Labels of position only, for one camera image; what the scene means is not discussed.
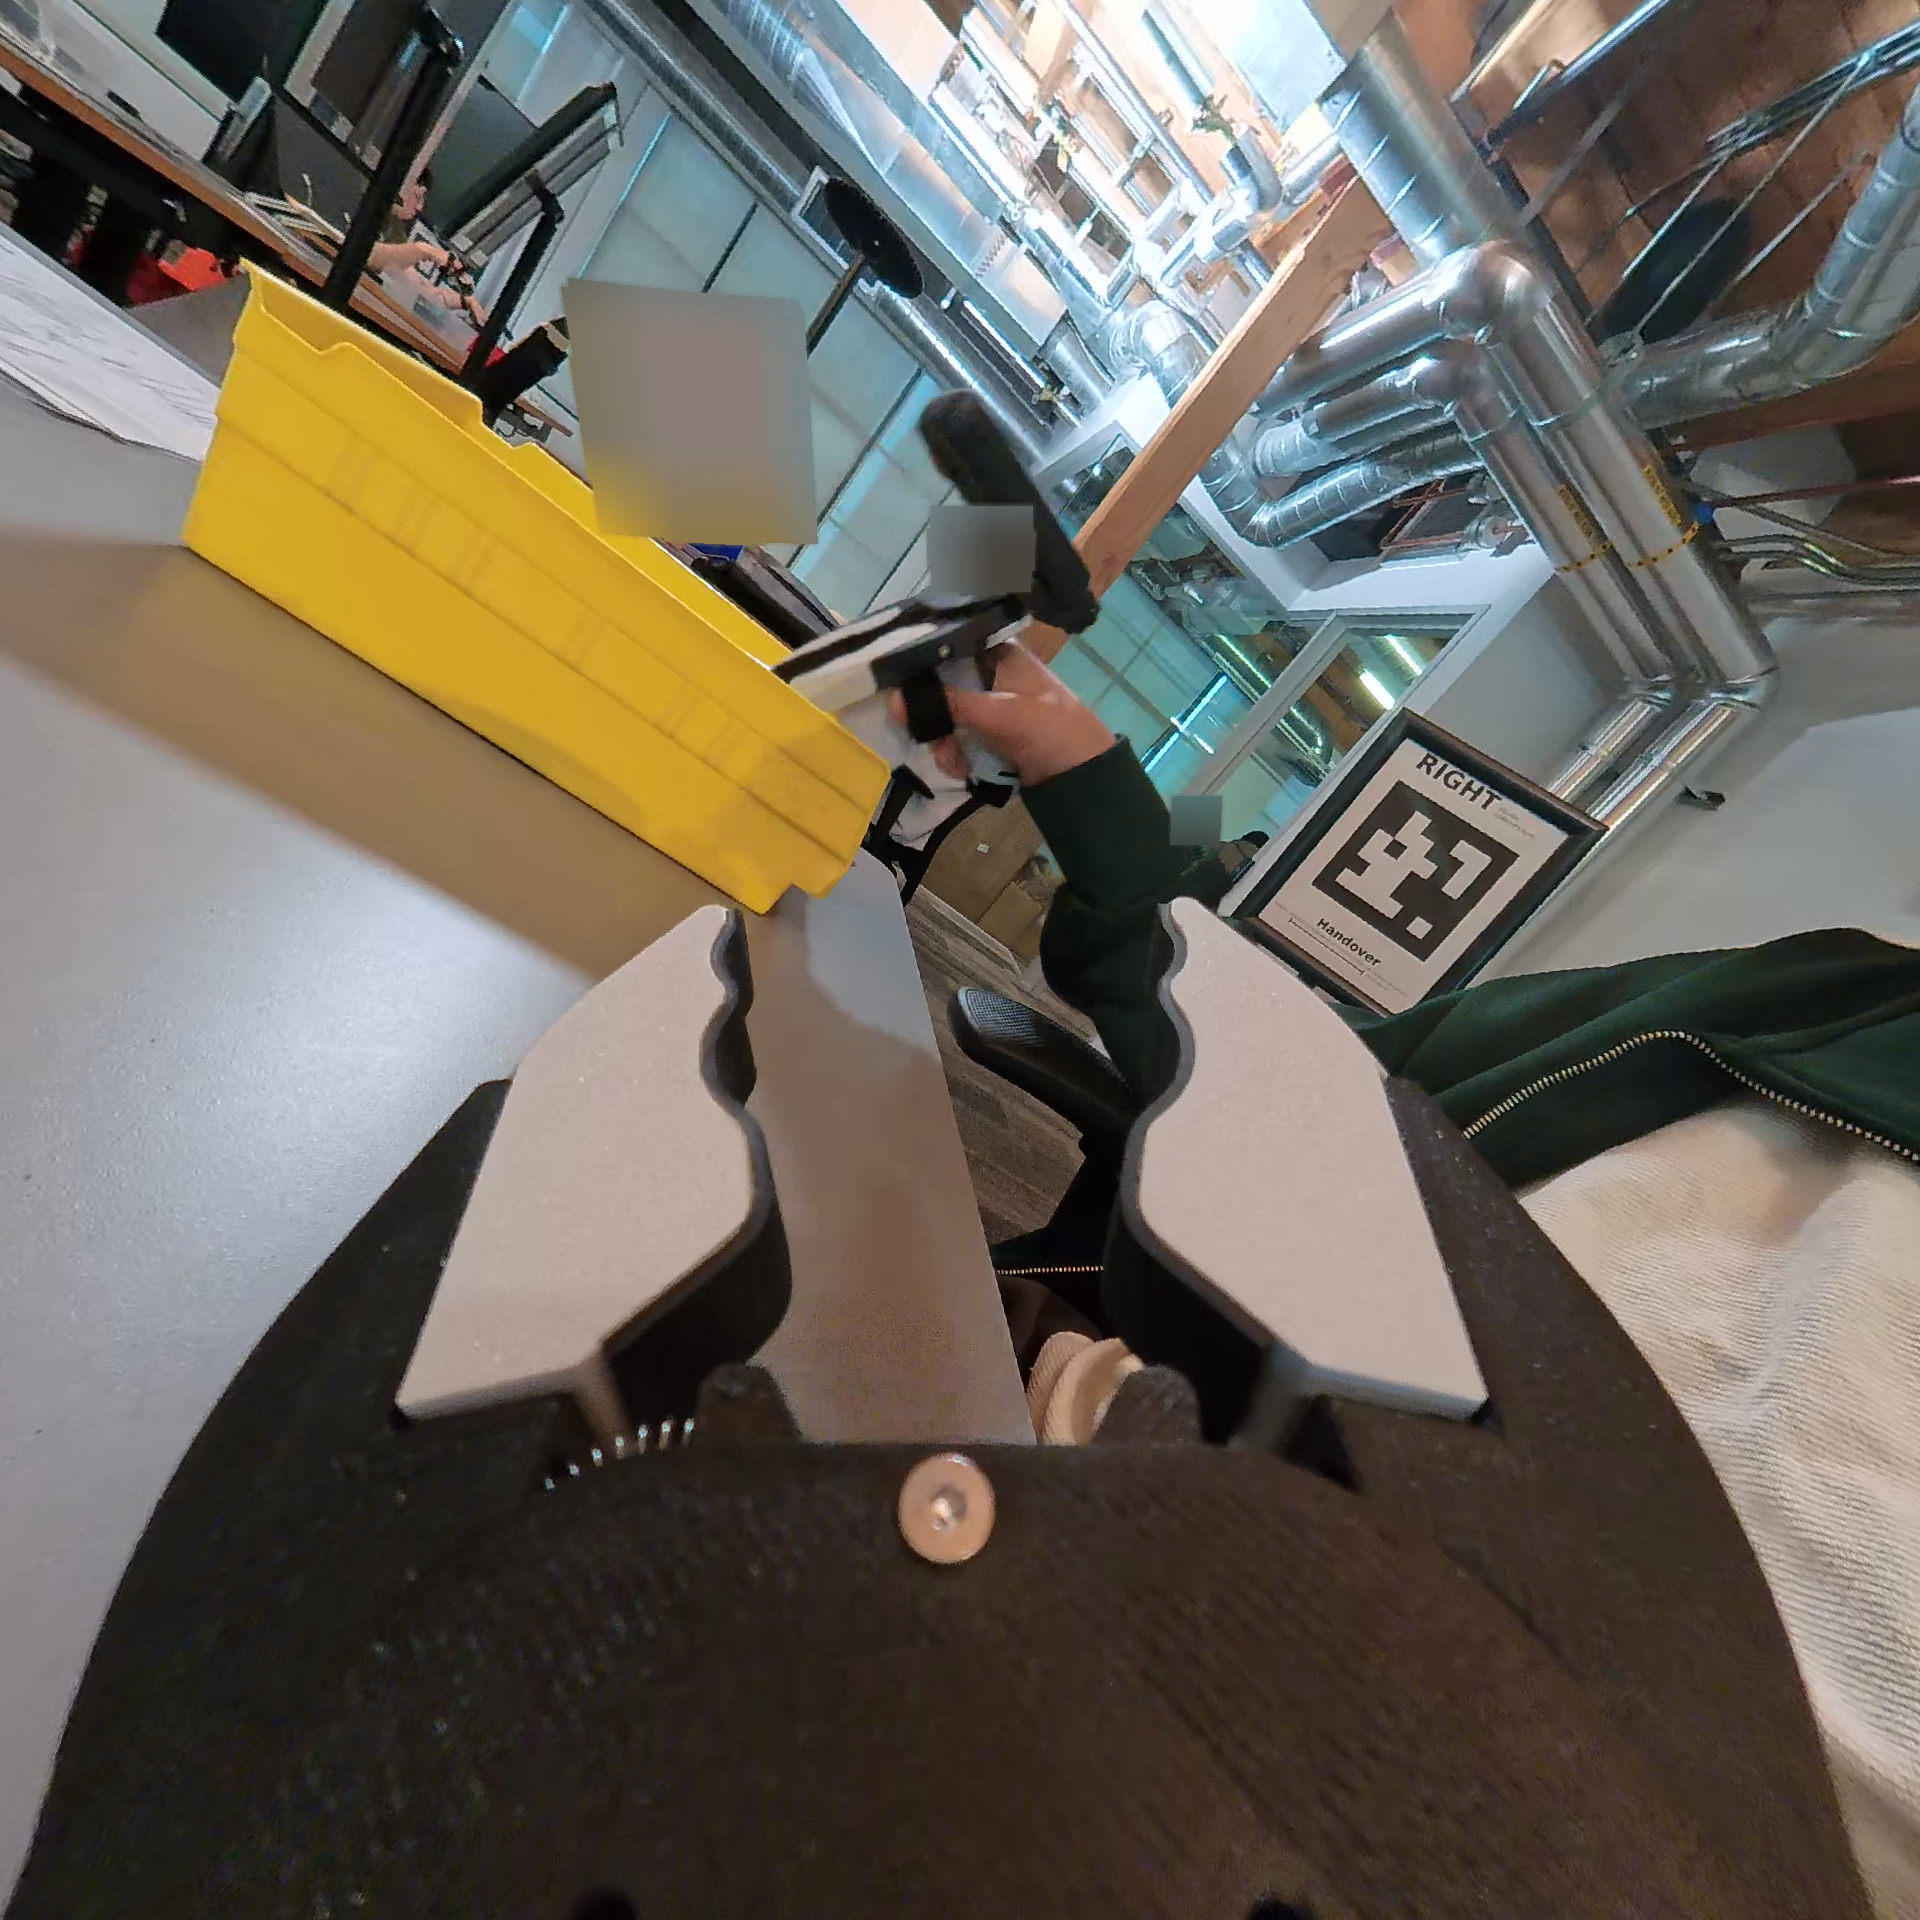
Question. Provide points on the black office chair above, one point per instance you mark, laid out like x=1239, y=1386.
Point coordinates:
x=1045, y=1050

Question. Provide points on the laminated paper sheet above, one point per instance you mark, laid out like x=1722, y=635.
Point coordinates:
x=89, y=358

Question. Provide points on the framed marker sign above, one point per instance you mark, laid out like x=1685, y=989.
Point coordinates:
x=1426, y=871

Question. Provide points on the yellow plastic bin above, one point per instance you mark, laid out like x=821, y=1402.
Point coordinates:
x=526, y=602

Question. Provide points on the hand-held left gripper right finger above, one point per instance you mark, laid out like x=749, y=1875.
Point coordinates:
x=1305, y=1198

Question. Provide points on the white garment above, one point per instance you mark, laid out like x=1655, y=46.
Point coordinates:
x=1753, y=1428

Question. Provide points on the person's right forearm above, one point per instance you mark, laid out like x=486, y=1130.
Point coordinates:
x=1111, y=900

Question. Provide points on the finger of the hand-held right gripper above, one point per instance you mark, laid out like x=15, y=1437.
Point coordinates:
x=841, y=651
x=888, y=704

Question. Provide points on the black office monitor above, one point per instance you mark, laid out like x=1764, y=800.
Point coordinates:
x=377, y=88
x=533, y=151

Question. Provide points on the black pole stand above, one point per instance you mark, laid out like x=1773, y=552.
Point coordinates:
x=868, y=238

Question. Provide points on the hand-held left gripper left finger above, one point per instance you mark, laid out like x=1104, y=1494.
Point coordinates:
x=601, y=1198

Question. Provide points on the grey desk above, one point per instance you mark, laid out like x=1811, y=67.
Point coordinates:
x=301, y=973

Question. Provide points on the wooden post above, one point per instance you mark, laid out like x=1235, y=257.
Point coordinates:
x=1233, y=393

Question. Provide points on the silver air duct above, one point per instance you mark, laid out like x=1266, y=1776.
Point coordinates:
x=1501, y=405

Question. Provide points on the person's right hand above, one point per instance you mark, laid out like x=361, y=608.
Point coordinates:
x=1020, y=722

